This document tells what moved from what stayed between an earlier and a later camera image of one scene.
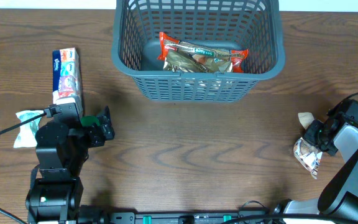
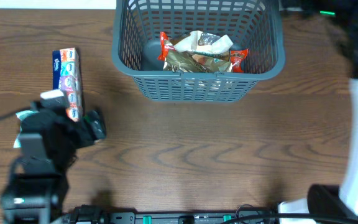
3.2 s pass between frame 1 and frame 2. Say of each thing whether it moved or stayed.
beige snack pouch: moved
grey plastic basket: stayed
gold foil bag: stayed
